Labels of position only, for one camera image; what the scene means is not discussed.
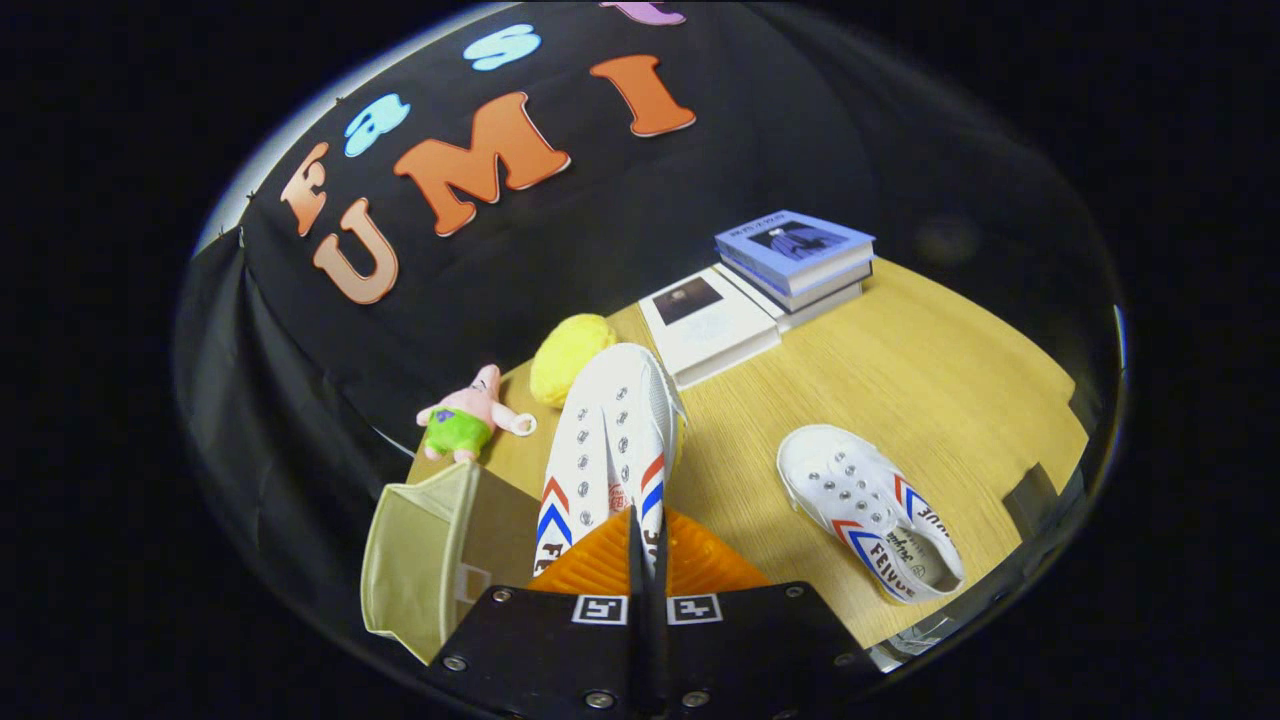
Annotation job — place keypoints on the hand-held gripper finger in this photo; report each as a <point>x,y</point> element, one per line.
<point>658,650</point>
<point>638,640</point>

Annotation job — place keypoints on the white canvas shoe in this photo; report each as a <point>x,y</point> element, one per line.
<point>610,420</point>
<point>850,490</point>

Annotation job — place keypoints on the brown fabric storage box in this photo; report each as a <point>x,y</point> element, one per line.
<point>410,560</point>

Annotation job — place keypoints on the pink star plush toy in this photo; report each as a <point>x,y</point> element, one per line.
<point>470,415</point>

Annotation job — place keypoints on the yellow round plush toy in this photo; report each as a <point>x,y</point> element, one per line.
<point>570,355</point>

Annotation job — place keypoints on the white book with portrait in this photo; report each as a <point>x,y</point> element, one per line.
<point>715,325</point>

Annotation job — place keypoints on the black table clamp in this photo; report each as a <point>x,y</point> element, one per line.
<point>1030,500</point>

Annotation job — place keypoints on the blue cover book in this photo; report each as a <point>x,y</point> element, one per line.
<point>790,240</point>

